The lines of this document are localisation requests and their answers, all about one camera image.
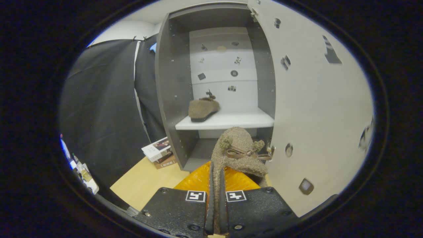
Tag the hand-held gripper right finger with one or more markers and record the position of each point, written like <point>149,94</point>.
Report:
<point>223,211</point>

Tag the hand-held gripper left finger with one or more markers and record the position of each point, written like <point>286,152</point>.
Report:
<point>210,205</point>

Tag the brown fuzzy shoe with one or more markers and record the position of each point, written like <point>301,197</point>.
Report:
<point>238,142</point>
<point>201,110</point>

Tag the brown book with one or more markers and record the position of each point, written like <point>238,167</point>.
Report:
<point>167,162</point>

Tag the colourful clutter pile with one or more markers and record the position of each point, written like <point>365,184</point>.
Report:
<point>82,173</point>

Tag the black backdrop cloth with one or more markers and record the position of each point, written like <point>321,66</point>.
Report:
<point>99,115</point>

